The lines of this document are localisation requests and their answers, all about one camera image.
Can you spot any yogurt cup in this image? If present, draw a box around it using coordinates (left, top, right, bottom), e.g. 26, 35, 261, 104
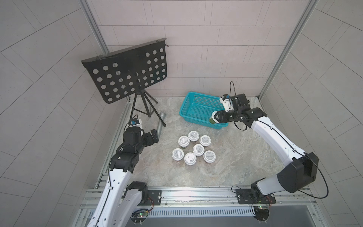
209, 111, 219, 124
172, 148, 184, 161
192, 144, 205, 157
188, 131, 199, 142
199, 135, 211, 147
178, 136, 190, 148
203, 150, 216, 164
184, 152, 197, 166

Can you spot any teal plastic basket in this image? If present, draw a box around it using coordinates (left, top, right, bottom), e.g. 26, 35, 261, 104
179, 92, 229, 130

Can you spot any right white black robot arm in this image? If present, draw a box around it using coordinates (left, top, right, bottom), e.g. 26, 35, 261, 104
210, 94, 319, 200

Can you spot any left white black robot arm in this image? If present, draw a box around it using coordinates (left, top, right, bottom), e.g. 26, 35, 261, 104
88, 126, 159, 227

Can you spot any black perforated music stand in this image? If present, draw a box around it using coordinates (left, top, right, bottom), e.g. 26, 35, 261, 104
81, 38, 168, 116

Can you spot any left circuit board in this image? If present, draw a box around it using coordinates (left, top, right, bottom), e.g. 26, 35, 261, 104
130, 209, 150, 225

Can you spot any circuit board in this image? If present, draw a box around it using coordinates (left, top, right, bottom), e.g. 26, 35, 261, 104
130, 209, 150, 225
253, 206, 269, 222

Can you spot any right circuit board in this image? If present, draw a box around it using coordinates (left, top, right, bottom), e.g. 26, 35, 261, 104
253, 206, 269, 222

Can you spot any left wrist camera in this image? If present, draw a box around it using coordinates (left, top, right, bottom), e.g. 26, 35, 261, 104
128, 118, 143, 129

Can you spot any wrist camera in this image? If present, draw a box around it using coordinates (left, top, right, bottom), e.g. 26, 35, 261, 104
128, 118, 143, 129
219, 94, 233, 112

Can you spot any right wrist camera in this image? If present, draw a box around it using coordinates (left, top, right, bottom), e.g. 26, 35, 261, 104
219, 94, 233, 112

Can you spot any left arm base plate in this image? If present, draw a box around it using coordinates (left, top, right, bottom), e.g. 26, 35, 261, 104
138, 190, 162, 207

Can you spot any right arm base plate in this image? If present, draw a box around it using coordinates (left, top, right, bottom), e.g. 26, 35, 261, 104
233, 188, 277, 205

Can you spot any aluminium mounting rail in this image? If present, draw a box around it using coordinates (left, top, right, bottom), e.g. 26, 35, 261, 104
78, 185, 318, 210

